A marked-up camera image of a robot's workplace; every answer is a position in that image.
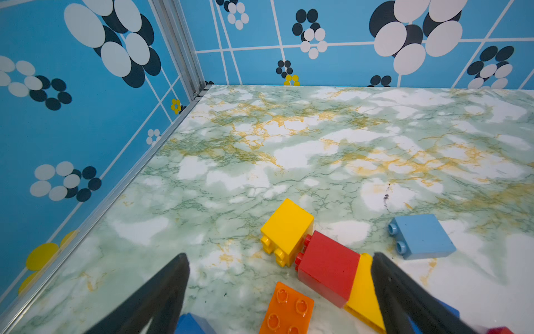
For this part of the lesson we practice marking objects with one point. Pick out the light blue lego brick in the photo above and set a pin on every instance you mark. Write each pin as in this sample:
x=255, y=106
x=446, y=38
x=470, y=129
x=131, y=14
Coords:
x=420, y=237

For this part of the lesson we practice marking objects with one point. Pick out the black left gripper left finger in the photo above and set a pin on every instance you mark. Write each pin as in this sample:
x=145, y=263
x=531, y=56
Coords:
x=156, y=305

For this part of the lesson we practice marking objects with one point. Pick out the red small lego brick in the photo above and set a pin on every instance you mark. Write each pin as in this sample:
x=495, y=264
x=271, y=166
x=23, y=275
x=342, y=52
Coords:
x=499, y=330

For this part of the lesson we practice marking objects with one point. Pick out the dark blue lego brick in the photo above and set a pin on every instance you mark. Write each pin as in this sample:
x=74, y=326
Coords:
x=193, y=324

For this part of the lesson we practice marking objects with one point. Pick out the left aluminium corner post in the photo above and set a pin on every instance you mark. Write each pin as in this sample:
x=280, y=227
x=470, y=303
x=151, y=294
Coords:
x=172, y=22

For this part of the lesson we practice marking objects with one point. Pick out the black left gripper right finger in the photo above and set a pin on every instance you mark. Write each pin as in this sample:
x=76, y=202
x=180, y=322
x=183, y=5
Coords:
x=403, y=303

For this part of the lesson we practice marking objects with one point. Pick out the orange lego plate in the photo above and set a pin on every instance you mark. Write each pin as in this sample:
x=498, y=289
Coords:
x=288, y=312

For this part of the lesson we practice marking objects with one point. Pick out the yellow square lego brick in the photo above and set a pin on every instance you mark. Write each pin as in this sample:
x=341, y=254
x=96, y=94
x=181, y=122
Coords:
x=285, y=231

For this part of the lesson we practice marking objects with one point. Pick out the red square lego brick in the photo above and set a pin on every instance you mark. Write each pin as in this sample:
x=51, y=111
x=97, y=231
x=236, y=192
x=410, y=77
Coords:
x=327, y=267

